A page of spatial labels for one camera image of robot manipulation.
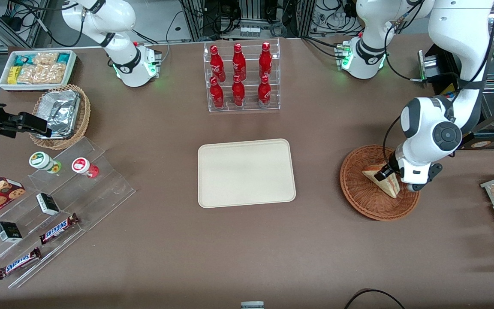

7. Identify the brown snickers bar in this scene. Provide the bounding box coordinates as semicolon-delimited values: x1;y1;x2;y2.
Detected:
0;247;42;280
39;213;80;245

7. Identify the light tan wicker basket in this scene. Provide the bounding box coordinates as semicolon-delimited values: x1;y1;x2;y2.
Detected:
29;84;91;151

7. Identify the small black carton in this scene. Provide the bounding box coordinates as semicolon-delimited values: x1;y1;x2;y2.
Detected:
36;193;60;216
0;221;23;243

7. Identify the beige plastic tray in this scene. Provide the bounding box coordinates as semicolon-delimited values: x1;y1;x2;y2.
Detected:
198;138;297;209

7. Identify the black table edge cable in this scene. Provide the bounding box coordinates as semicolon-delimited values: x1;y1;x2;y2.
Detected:
343;288;406;309

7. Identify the red lidded white cup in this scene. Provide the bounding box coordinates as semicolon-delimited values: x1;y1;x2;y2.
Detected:
72;157;99;179

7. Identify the round brown wicker basket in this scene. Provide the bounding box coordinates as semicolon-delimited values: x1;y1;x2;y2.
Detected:
340;145;422;222

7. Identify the clear acrylic stepped display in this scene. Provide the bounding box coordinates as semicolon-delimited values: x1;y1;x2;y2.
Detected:
0;136;136;289

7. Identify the aluminium frame rack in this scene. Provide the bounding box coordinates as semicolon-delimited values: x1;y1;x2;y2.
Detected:
183;0;316;40

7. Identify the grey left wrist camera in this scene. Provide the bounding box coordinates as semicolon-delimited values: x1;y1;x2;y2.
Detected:
407;162;443;192

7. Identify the clear acrylic bottle rack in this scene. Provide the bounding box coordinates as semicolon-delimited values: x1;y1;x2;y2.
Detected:
203;38;281;113

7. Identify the large clear peanut snack bag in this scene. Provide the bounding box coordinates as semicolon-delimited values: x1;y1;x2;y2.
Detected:
15;64;67;85

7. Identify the white rectangular snack bin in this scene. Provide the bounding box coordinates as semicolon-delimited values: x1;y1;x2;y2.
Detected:
0;50;78;92

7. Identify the green lidded white cup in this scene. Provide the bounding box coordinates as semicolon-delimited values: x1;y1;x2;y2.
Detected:
29;151;62;174

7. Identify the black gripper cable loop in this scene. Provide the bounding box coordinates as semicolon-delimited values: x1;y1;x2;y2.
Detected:
383;114;403;167

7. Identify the triangular sandwich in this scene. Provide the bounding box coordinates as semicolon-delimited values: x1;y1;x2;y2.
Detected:
361;165;401;199

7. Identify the red cola bottle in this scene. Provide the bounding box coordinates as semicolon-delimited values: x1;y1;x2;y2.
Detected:
210;76;225;109
210;45;226;82
258;75;271;108
259;42;273;80
232;75;246;107
232;43;247;81

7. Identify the small clear peanut snack bag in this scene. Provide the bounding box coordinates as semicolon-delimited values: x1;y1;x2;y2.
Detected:
33;52;59;66

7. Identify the silver foil container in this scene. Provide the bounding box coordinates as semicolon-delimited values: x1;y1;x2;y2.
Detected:
34;89;81;139

